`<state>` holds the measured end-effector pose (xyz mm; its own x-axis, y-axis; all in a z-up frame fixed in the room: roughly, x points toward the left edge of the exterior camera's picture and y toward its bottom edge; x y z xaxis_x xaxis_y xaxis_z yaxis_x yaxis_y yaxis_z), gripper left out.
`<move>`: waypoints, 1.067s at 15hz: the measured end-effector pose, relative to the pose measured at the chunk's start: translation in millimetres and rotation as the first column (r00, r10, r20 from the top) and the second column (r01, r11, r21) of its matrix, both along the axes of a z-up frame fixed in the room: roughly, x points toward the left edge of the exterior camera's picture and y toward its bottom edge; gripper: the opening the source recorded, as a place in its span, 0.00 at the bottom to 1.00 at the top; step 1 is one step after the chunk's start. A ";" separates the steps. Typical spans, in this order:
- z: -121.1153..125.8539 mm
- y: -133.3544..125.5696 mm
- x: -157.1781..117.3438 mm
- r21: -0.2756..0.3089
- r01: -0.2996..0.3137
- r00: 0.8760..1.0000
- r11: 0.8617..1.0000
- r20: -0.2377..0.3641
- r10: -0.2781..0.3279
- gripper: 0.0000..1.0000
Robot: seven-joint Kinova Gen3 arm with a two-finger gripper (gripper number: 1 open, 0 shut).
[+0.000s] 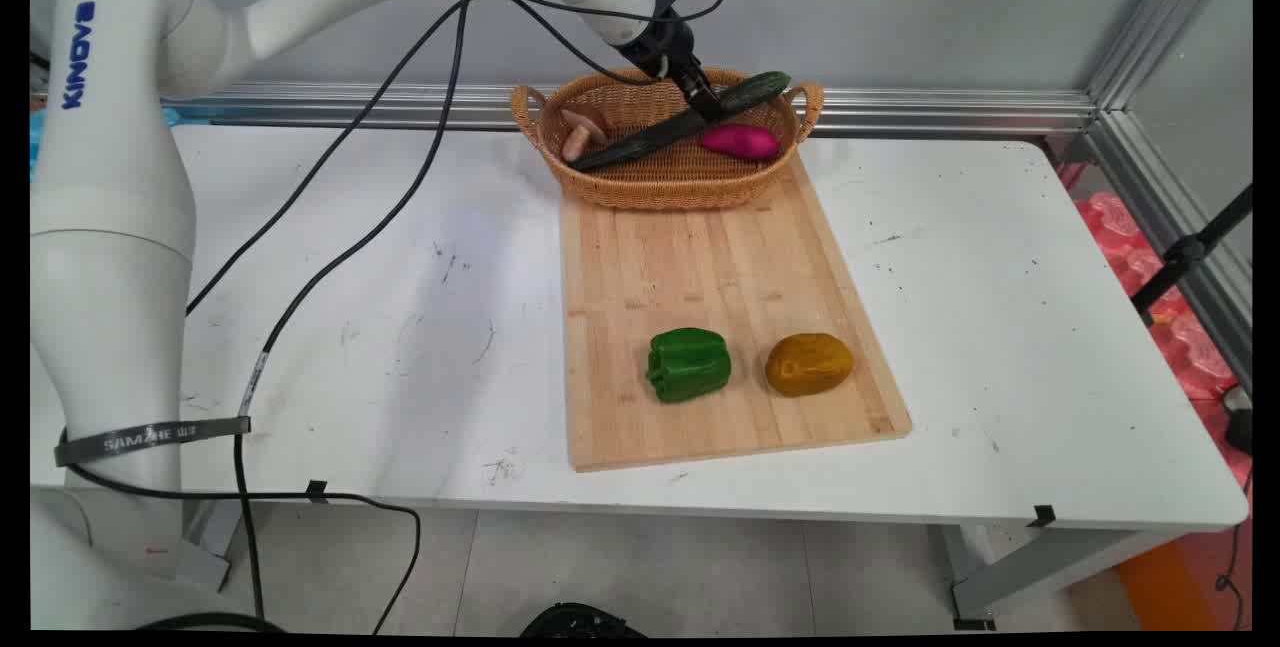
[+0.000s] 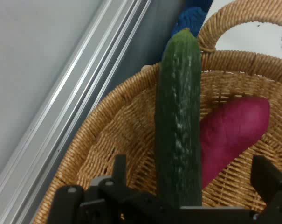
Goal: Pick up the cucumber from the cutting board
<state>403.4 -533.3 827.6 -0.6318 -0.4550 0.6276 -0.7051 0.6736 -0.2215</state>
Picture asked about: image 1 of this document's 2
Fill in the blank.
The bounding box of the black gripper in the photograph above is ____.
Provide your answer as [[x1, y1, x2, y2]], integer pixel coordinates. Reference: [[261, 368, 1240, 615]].
[[616, 17, 730, 120]]

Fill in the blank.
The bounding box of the brown potato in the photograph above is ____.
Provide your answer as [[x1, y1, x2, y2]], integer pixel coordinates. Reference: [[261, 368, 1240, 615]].
[[764, 331, 856, 399]]

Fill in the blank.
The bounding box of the purple sweet potato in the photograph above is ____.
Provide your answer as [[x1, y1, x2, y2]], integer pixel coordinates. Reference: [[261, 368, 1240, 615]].
[[699, 123, 782, 163]]

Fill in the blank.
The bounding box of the long dark green cucumber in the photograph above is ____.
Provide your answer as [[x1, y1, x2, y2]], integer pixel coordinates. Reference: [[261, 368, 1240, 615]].
[[569, 71, 792, 172]]

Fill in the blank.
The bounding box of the woven wicker basket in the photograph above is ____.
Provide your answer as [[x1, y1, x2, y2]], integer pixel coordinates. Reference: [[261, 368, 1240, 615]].
[[511, 67, 826, 211]]

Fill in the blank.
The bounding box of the brown mushroom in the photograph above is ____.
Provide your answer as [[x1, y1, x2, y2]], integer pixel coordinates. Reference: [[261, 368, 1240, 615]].
[[559, 108, 609, 164]]

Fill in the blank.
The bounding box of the wooden cutting board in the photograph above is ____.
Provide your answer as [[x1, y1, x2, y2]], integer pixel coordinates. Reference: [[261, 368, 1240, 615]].
[[559, 152, 914, 474]]

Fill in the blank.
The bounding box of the green bell pepper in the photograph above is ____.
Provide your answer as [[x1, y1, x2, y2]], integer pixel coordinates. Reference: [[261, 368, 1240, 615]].
[[645, 327, 733, 404]]

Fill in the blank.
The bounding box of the black tripod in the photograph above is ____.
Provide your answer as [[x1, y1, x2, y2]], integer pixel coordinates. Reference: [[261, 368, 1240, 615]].
[[1129, 182, 1253, 326]]

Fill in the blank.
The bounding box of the black round floor object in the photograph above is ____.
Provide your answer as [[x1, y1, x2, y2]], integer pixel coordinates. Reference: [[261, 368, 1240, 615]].
[[519, 601, 649, 638]]

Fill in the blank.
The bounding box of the pink bubble wrap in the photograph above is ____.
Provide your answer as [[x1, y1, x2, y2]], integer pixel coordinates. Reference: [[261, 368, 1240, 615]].
[[1072, 190, 1253, 488]]

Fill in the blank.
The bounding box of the grey table leg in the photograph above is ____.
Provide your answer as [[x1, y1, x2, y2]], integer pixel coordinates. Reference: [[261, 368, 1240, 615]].
[[938, 524, 1186, 631]]

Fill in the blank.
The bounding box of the small black device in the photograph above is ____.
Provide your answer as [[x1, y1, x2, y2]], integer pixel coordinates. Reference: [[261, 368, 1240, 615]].
[[1224, 384, 1253, 457]]

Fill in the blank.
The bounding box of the orange box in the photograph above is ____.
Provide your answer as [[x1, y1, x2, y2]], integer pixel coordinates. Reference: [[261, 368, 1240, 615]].
[[1113, 535, 1206, 634]]

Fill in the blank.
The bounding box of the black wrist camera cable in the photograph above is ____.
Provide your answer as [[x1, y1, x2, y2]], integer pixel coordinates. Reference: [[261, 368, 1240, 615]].
[[488, 0, 728, 76]]

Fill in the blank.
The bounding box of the long aluminium frame rail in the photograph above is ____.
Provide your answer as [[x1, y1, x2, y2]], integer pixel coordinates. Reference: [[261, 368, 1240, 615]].
[[30, 80, 1101, 136]]

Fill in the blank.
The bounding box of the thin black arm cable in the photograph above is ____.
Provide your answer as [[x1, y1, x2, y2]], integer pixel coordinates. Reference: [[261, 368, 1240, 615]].
[[186, 0, 481, 316]]

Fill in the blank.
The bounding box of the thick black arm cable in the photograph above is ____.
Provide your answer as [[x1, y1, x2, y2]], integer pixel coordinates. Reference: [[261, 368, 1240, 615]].
[[232, 0, 475, 623]]

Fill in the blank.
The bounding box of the aluminium frame post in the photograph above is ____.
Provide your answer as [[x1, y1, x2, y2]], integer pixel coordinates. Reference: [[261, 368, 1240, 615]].
[[1088, 0, 1253, 111]]

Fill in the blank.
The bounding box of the short aluminium frame rail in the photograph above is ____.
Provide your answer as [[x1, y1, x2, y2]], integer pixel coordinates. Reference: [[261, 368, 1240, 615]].
[[1084, 110, 1253, 393]]

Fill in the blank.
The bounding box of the black cable at arm base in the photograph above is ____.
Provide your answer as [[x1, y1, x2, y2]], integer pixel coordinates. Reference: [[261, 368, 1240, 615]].
[[58, 462, 422, 634]]

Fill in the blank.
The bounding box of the black strap with white print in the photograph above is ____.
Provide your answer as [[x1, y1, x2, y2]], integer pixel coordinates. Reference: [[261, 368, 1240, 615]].
[[54, 416, 253, 469]]

